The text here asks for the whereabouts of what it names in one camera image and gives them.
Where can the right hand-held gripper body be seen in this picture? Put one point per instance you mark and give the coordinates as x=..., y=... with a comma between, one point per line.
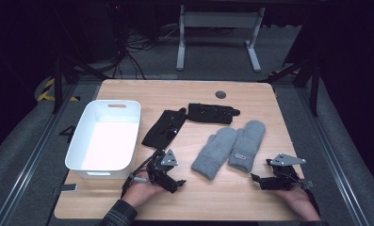
x=283, y=179

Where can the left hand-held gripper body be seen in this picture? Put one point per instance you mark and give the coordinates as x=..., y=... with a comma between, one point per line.
x=159, y=174

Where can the grey mitten with label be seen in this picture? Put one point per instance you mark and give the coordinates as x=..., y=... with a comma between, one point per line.
x=247, y=141

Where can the plain grey mitten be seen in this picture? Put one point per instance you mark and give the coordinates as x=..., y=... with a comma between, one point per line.
x=214, y=150

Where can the white plastic bin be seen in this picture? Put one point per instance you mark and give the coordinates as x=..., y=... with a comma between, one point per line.
x=107, y=141

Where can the person's left hand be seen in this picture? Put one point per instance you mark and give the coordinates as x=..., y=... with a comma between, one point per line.
x=140, y=193

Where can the person's right hand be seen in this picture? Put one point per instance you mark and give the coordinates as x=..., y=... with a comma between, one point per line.
x=296, y=202

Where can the black glove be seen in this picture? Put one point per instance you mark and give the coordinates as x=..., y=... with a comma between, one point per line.
x=164, y=128
x=211, y=113

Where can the grey round desk grommet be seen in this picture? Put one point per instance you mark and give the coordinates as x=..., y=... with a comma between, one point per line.
x=220, y=94

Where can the black metal stand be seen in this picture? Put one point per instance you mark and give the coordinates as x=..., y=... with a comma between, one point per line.
x=315, y=91
x=58, y=84

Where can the grey tag on table edge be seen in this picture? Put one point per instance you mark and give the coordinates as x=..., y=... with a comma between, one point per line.
x=67, y=188

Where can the yellow black hazard tape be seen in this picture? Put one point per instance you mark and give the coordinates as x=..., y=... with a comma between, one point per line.
x=46, y=91

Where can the aluminium floor rail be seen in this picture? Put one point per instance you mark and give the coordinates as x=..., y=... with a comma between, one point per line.
x=332, y=157
x=34, y=157

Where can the white metal desk frame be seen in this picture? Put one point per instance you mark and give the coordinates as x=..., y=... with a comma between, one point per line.
x=220, y=19

